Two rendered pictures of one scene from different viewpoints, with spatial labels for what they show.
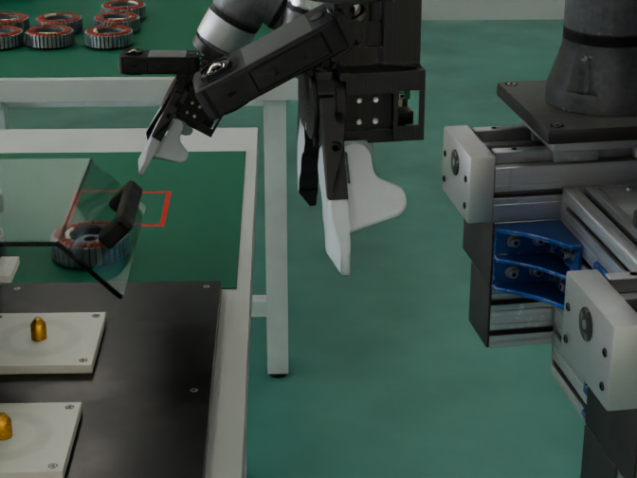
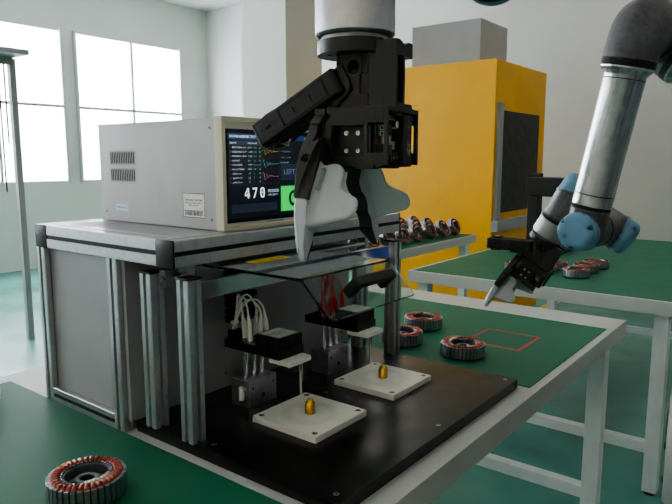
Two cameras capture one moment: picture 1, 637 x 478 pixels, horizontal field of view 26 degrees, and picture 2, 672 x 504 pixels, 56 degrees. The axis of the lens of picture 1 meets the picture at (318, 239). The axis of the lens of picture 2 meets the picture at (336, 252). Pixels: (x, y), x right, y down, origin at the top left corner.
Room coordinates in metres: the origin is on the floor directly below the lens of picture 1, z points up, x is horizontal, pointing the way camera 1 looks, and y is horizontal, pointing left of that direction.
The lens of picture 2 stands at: (0.49, -0.39, 1.24)
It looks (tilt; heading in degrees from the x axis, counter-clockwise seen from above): 8 degrees down; 39
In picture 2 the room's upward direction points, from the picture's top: straight up
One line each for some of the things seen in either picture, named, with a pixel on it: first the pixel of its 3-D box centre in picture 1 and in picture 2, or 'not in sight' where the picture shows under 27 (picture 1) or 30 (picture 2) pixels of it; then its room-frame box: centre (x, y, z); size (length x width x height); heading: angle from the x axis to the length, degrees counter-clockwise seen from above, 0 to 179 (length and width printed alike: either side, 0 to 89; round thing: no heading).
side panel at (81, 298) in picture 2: not in sight; (85, 333); (1.10, 0.74, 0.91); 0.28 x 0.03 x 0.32; 92
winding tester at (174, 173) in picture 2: not in sight; (237, 171); (1.44, 0.67, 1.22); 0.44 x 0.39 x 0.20; 2
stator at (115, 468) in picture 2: not in sight; (87, 482); (0.93, 0.45, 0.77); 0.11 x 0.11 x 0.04
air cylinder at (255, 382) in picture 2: not in sight; (254, 387); (1.31, 0.49, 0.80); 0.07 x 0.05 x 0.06; 2
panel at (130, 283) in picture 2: not in sight; (257, 307); (1.43, 0.60, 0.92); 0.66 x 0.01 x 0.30; 2
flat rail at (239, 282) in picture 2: not in sight; (310, 267); (1.43, 0.45, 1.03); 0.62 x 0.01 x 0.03; 2
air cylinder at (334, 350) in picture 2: not in sight; (330, 357); (1.55, 0.49, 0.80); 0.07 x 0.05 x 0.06; 2
